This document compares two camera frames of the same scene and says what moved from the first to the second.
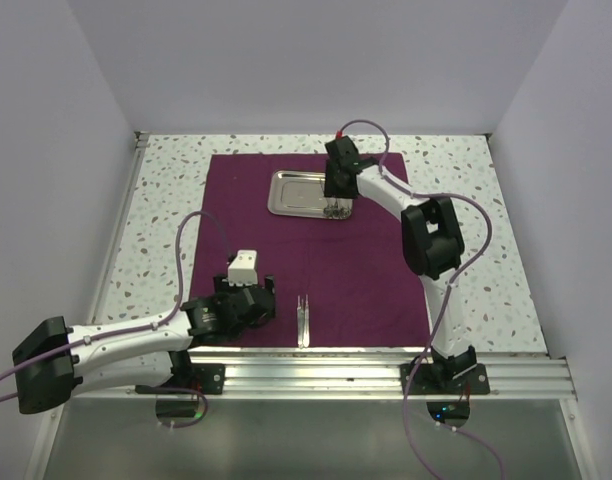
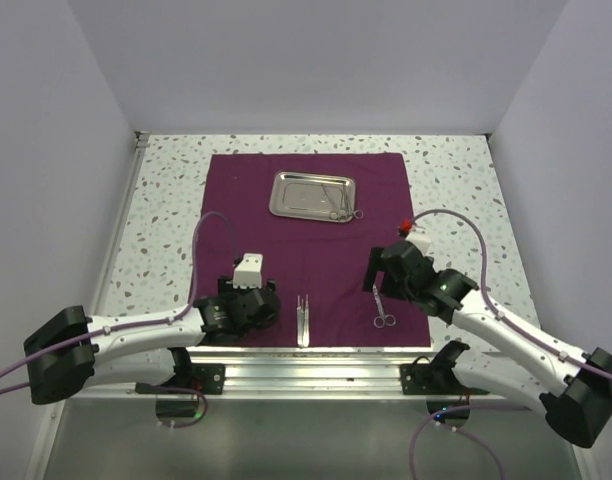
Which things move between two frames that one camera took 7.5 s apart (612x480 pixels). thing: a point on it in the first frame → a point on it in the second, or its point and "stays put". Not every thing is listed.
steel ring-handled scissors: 330,209 → 384,318
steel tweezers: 307,322 stays put
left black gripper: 222,287 stays put
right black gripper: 331,190 → 375,263
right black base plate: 475,381 stays put
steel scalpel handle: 300,313 stays put
